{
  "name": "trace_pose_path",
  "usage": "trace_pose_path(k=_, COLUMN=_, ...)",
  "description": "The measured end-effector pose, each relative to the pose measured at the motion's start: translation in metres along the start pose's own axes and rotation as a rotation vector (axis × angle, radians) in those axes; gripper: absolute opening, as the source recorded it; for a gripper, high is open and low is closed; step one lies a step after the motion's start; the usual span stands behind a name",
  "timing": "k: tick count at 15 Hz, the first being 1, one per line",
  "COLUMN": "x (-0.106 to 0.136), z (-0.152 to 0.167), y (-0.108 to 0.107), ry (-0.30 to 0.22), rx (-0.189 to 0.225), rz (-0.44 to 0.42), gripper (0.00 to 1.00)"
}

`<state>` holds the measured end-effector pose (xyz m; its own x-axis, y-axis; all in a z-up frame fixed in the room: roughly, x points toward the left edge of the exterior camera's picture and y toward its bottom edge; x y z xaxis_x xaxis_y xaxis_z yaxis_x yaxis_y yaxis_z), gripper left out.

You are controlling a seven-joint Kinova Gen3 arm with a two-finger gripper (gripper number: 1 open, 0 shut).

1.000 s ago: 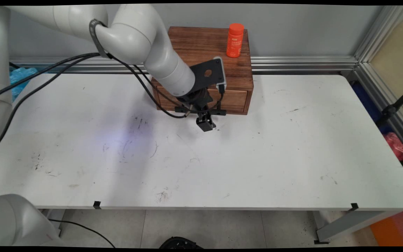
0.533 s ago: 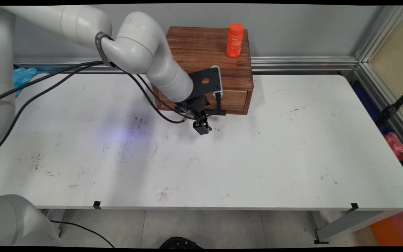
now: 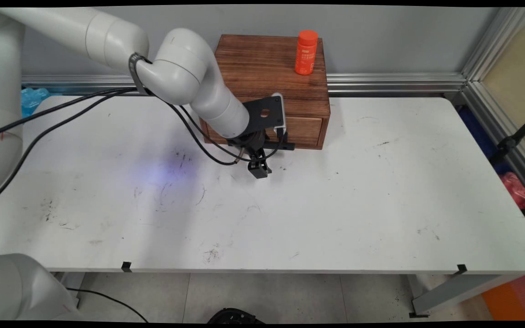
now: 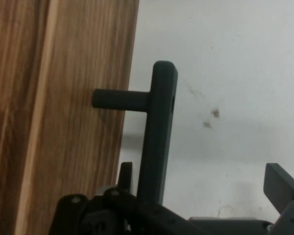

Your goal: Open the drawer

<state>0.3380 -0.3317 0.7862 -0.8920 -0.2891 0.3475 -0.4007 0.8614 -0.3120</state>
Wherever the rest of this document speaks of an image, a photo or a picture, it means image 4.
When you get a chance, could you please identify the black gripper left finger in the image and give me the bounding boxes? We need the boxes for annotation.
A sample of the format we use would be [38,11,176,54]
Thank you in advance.
[48,161,204,235]

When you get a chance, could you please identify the light wooden drawer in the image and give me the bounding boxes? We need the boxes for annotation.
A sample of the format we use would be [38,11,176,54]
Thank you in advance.
[13,0,140,235]

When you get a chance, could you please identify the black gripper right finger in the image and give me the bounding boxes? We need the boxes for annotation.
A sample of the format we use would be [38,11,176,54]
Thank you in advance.
[263,162,294,235]

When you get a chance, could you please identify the dark wooden drawer cabinet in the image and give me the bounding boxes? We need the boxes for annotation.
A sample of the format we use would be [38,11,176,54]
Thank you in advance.
[0,0,52,235]

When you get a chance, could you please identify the black drawer handle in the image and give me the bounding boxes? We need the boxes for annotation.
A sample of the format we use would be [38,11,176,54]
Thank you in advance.
[92,60,179,205]

